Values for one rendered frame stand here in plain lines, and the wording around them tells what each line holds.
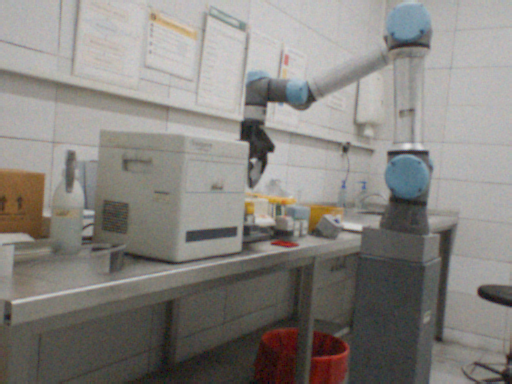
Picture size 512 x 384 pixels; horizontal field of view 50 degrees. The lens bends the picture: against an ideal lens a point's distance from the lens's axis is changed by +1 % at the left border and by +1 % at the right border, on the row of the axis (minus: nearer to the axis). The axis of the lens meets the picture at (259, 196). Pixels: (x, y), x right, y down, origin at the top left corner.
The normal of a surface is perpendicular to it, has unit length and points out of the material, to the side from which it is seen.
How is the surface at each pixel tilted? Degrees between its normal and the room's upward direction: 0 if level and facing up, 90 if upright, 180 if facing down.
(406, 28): 81
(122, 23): 93
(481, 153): 90
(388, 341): 90
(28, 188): 90
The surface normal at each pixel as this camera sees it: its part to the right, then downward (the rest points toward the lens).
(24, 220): 0.82, 0.11
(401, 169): -0.33, 0.13
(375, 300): -0.51, 0.00
